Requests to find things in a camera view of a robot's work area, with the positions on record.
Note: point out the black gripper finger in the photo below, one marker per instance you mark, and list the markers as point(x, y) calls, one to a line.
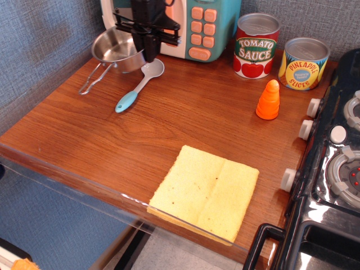
point(138, 41)
point(152, 47)

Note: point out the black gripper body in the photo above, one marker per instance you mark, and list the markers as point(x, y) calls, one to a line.
point(149, 18)

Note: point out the small stainless steel pot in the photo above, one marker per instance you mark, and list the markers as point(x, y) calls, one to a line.
point(113, 49)

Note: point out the toy microwave teal and white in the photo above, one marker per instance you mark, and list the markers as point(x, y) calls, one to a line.
point(206, 26)

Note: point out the tomato sauce can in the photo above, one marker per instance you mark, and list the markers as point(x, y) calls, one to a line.
point(255, 45)

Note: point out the orange toy carrot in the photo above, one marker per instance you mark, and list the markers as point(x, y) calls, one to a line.
point(269, 102)

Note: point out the pineapple slices can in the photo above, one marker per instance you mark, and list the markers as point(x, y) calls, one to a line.
point(303, 63)

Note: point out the yellow sponge cloth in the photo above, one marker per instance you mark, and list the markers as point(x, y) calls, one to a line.
point(205, 194)

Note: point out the clear acrylic table guard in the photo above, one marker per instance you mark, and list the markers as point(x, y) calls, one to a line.
point(63, 228)

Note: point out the black toy stove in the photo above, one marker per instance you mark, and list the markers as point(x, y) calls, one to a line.
point(322, 216)

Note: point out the orange striped object at corner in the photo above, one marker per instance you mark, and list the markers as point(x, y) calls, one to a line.
point(21, 264)

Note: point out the white spoon with teal handle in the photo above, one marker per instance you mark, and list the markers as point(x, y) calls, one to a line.
point(150, 71)

